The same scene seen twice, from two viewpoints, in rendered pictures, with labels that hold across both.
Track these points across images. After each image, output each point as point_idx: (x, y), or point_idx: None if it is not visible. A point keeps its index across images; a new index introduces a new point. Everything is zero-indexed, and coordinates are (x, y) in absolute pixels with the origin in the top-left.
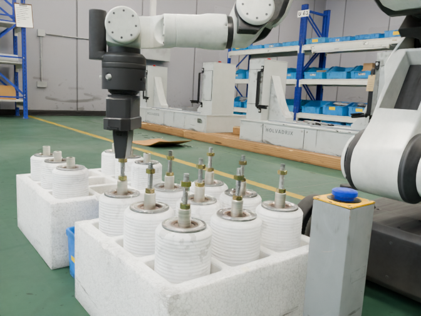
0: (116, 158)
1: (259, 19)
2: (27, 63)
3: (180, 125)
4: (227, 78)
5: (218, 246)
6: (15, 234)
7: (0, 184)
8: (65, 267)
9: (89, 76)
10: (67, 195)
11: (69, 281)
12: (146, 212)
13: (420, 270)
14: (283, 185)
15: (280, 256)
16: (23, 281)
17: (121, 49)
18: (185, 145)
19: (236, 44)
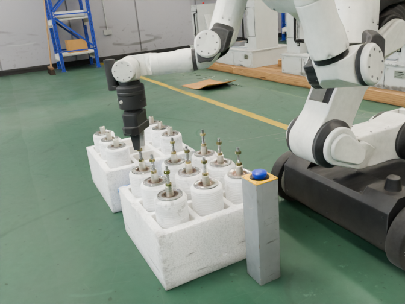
0: (134, 149)
1: (210, 53)
2: (92, 14)
3: (230, 61)
4: (269, 11)
5: (194, 204)
6: (91, 187)
7: (81, 145)
8: (122, 211)
9: (147, 17)
10: (116, 165)
11: (123, 221)
12: (151, 186)
13: (344, 209)
14: (239, 160)
15: (235, 207)
16: (96, 221)
17: (126, 84)
18: (231, 84)
19: (200, 67)
